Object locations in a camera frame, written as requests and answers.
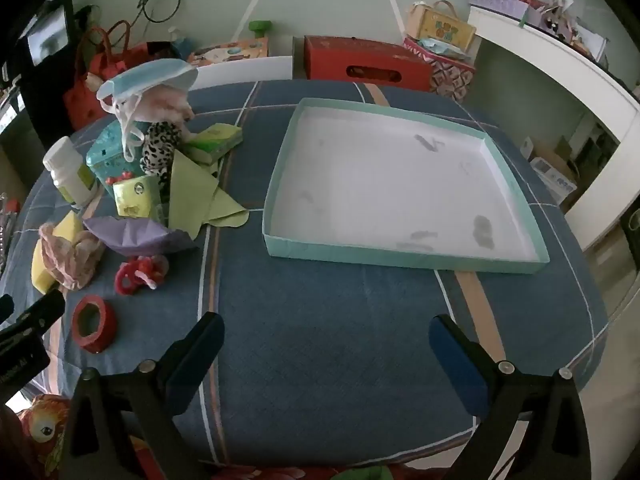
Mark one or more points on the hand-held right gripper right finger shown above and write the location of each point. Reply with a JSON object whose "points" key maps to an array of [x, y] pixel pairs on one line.
{"points": [[457, 365]]}

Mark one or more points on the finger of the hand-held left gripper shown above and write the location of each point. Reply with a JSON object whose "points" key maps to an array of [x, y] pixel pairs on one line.
{"points": [[40, 312], [6, 307]]}

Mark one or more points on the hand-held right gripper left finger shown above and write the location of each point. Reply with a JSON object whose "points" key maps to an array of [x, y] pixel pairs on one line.
{"points": [[197, 360]]}

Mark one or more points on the yellow sponge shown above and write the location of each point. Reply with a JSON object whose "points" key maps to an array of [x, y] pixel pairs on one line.
{"points": [[42, 260]]}

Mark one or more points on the pink cloth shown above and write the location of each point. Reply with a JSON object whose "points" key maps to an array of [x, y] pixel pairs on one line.
{"points": [[70, 260]]}

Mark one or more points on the red tape roll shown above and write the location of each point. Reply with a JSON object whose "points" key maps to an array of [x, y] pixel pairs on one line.
{"points": [[102, 332]]}

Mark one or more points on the purple packet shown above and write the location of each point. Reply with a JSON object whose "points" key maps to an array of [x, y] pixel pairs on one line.
{"points": [[135, 235]]}

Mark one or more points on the small green tissue pack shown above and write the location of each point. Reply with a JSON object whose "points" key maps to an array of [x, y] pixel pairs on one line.
{"points": [[136, 195]]}

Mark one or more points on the teal tissue pack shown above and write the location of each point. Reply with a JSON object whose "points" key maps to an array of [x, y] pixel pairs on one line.
{"points": [[107, 152]]}

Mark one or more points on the shallow teal cardboard tray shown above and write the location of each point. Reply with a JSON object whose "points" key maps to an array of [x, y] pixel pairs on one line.
{"points": [[395, 185]]}

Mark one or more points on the pink plush toy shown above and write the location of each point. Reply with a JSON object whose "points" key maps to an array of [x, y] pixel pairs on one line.
{"points": [[167, 105]]}

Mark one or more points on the blue plaid bedsheet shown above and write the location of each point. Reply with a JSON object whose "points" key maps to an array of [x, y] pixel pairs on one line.
{"points": [[320, 340]]}

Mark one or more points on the white plastic bottle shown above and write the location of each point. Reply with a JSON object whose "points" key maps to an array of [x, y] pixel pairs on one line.
{"points": [[70, 170]]}

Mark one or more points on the light green cloth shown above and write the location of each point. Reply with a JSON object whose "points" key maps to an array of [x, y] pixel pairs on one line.
{"points": [[192, 200]]}

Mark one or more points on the leopard print cloth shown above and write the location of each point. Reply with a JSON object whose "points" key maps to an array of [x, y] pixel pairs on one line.
{"points": [[159, 147]]}

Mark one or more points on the red tote bag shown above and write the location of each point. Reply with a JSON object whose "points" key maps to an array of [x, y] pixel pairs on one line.
{"points": [[97, 75]]}

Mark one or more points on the blue face mask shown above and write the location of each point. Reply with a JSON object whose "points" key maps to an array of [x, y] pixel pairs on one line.
{"points": [[150, 77]]}

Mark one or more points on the black monitor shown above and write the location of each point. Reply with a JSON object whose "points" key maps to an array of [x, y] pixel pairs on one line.
{"points": [[47, 37]]}

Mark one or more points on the patterned gift box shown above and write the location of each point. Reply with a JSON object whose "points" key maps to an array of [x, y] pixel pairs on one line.
{"points": [[450, 77]]}

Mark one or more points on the soap dispenser bottle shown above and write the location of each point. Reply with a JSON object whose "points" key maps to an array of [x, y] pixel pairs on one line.
{"points": [[180, 45]]}

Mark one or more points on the white desk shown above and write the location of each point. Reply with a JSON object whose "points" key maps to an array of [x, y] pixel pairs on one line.
{"points": [[565, 65]]}

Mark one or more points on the red cardboard box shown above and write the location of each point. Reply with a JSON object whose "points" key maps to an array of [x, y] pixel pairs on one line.
{"points": [[350, 57]]}

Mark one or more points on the green dumbbell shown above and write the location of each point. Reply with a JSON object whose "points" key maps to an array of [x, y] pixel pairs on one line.
{"points": [[258, 27]]}

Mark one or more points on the yellow gift bag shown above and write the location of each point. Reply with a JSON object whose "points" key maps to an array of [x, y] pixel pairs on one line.
{"points": [[440, 25]]}

